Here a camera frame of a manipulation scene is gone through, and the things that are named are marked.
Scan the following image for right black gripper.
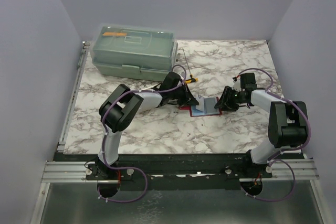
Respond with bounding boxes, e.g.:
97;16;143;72
215;86;246;113

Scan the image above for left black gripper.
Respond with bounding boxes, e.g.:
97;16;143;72
169;83;199;107

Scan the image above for silver diamond VIP card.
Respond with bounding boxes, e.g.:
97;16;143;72
195;95;205;112

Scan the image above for red leather card holder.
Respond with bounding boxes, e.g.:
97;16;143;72
179;97;222;117

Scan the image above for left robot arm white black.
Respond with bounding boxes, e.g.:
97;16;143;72
96;71;199;179

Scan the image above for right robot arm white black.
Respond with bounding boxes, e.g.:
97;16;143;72
215;72;311;178

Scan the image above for white rectangular plastic tray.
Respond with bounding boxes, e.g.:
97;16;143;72
142;83;161;92

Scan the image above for green plastic toolbox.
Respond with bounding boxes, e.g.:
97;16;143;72
89;24;178;81

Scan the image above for orange tool inside toolbox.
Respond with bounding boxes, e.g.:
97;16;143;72
102;31;127;37

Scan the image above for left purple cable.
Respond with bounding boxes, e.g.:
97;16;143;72
101;65;187;204

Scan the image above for yellow black T-handle hex key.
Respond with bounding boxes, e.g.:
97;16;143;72
182;49;198;84

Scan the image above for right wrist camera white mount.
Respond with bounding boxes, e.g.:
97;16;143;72
232;79;242;92

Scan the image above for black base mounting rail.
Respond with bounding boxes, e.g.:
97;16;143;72
54;152;280;192

